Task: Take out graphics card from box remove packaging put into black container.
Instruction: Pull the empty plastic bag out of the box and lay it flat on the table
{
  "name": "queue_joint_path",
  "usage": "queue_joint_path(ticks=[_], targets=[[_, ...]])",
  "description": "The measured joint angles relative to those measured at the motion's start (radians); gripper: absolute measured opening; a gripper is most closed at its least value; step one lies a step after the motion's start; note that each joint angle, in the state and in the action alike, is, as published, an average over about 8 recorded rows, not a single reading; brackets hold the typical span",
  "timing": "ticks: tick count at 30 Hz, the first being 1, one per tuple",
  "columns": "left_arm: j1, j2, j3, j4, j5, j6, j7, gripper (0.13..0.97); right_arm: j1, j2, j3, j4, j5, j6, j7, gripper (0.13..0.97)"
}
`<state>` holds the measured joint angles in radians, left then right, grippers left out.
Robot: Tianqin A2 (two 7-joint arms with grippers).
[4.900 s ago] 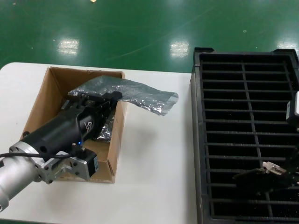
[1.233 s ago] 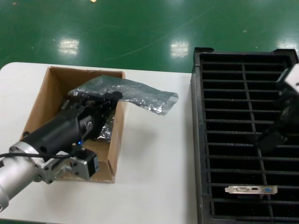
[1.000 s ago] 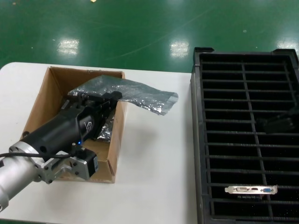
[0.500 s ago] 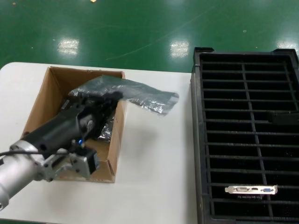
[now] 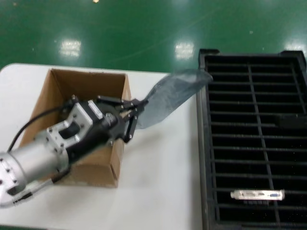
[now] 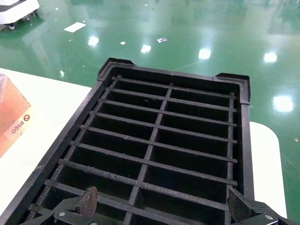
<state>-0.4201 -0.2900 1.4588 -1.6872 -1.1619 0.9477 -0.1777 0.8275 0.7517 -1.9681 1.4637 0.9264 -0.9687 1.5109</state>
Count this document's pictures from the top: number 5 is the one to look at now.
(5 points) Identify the black left camera cable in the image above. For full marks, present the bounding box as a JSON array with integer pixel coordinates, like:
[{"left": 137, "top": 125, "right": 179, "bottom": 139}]
[{"left": 6, "top": 105, "right": 67, "bottom": 153}]

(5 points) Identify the black slotted plastic container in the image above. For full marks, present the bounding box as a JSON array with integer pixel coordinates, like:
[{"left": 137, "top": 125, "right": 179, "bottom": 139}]
[{"left": 195, "top": 48, "right": 307, "bottom": 230}]

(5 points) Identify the silver anti-static bag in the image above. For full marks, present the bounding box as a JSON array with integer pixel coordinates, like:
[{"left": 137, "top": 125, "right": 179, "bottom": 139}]
[{"left": 138, "top": 69, "right": 214, "bottom": 130}]

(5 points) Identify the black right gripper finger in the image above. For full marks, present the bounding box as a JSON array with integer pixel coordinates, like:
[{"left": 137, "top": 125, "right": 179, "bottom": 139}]
[
  {"left": 278, "top": 121, "right": 307, "bottom": 130},
  {"left": 275, "top": 114, "right": 307, "bottom": 123}
]

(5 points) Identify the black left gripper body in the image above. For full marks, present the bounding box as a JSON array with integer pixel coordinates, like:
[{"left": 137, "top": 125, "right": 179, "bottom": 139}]
[{"left": 64, "top": 105, "right": 127, "bottom": 168}]

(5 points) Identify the graphics card with metal bracket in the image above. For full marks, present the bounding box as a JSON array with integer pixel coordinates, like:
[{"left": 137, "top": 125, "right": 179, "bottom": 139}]
[{"left": 230, "top": 188, "right": 286, "bottom": 206}]

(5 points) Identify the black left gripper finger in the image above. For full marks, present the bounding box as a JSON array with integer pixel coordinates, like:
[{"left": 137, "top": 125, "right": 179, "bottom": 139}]
[
  {"left": 96, "top": 95, "right": 147, "bottom": 110},
  {"left": 121, "top": 107, "right": 141, "bottom": 144}
]

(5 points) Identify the left arm cable silver plug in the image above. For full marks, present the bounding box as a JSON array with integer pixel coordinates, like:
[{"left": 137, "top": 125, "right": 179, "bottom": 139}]
[{"left": 0, "top": 167, "right": 71, "bottom": 208}]

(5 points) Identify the brown cardboard box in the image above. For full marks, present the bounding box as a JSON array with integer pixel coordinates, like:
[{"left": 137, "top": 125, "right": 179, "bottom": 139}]
[{"left": 20, "top": 68, "right": 132, "bottom": 189}]

